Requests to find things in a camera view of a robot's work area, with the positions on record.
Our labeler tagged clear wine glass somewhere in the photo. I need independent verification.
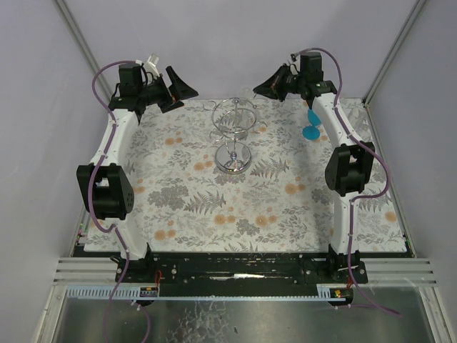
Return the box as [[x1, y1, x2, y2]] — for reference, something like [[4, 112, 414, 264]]
[[241, 87, 256, 99]]

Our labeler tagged blue plastic wine glass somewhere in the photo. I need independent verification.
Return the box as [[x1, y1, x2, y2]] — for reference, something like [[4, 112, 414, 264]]
[[302, 109, 321, 141]]

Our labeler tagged clear champagne flute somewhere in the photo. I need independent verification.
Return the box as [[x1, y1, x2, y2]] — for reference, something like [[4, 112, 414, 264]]
[[348, 107, 370, 140]]

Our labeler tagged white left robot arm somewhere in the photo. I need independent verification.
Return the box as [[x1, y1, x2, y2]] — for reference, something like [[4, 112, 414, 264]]
[[76, 54, 198, 261]]

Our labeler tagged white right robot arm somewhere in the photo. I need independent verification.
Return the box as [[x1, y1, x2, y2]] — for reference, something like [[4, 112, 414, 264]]
[[253, 50, 375, 270]]

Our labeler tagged chrome wine glass rack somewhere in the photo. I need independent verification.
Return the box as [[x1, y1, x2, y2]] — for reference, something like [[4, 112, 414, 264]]
[[209, 97, 258, 175]]

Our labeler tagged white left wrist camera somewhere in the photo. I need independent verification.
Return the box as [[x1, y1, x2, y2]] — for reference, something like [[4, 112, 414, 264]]
[[135, 54, 161, 78]]

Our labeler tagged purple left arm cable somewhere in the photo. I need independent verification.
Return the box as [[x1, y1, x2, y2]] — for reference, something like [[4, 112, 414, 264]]
[[87, 60, 153, 343]]

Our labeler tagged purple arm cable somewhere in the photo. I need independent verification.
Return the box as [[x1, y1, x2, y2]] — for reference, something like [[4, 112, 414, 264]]
[[291, 48, 403, 317], [87, 60, 153, 343]]

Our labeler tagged aluminium frame post left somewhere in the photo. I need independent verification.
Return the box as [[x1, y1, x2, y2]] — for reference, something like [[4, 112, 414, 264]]
[[51, 0, 112, 101]]

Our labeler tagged aluminium frame post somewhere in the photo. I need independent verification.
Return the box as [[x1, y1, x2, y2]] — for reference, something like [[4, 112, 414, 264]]
[[51, 0, 112, 101], [363, 0, 429, 106]]

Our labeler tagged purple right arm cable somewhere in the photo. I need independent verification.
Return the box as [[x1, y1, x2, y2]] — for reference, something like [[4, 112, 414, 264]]
[[291, 48, 403, 317]]

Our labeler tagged aluminium frame post right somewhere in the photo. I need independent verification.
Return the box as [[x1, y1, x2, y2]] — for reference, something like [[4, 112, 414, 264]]
[[363, 0, 429, 106]]

